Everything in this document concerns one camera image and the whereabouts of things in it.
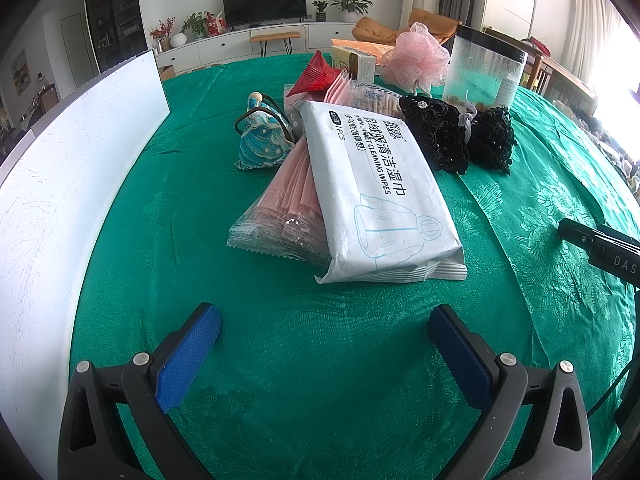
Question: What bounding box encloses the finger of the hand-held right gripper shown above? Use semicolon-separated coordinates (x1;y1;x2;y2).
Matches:
558;217;608;262

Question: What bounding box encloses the blue wave-pattern sachet pouch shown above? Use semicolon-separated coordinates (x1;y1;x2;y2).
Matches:
234;91;296;171

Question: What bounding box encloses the clear jar with black lid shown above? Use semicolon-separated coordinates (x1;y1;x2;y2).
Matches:
442;25;529;111

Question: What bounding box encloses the bushy potted plant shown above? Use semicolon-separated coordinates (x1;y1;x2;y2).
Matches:
181;11;210;40

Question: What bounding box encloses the orange lounge chair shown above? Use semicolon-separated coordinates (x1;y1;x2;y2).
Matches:
351;8;462;46

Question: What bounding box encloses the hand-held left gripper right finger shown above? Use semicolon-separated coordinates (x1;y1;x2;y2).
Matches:
428;304;593;480

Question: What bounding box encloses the clear-wrapped pink packet bundle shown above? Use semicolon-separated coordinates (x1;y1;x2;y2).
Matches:
283;71;407;136
226;137;333;267

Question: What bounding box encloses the green patterned tablecloth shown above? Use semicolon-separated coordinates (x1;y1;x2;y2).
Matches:
70;52;640;480

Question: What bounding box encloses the framed wall picture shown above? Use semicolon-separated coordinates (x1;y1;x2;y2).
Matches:
11;49;28;96

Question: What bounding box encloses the red flower arrangement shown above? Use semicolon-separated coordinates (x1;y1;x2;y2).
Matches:
150;16;176;53

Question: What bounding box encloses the dark display cabinet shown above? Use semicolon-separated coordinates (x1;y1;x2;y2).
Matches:
83;0;141;75

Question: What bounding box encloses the sheer window curtain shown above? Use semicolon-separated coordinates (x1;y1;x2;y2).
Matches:
570;0;640;96

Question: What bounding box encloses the black television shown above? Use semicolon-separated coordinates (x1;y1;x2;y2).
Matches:
222;0;308;28

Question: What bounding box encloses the white television cabinet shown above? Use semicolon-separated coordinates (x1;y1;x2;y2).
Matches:
155;20;361;81

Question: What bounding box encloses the white board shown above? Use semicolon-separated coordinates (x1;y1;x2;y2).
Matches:
0;48;171;480

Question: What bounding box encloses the white door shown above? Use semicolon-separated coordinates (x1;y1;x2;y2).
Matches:
61;12;98;86

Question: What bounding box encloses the pink mesh bath loofah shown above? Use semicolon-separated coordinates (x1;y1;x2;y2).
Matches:
381;21;452;92

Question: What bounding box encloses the cream tissue box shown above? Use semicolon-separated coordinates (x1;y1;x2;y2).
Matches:
331;45;377;81

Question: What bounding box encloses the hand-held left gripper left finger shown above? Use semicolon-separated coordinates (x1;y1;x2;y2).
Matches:
58;302;222;480

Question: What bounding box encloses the large potted green plant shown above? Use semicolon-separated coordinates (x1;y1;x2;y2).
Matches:
331;0;373;23

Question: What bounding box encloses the wooden bench with metal legs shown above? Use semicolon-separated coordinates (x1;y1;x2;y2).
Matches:
249;31;302;57

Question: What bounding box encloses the black lace fabric piece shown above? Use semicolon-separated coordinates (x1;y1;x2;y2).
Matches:
467;106;517;176
398;94;472;175

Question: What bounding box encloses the orange book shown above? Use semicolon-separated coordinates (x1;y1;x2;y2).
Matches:
331;37;401;66

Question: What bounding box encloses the red foil packet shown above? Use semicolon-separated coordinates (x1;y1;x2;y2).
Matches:
286;50;341;97

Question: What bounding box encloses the white wet wipes pack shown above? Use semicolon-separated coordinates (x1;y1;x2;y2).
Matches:
298;100;468;286

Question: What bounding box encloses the dark wooden chair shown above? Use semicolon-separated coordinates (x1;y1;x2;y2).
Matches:
525;37;598;113

